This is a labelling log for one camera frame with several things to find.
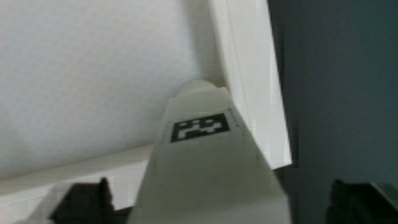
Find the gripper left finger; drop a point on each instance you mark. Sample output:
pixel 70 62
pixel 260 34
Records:
pixel 86 205

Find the white leg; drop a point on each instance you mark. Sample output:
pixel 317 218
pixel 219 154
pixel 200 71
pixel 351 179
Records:
pixel 210 184

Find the white desk top tray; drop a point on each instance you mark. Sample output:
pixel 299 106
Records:
pixel 98 56

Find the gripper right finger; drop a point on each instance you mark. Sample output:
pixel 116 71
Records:
pixel 363 203

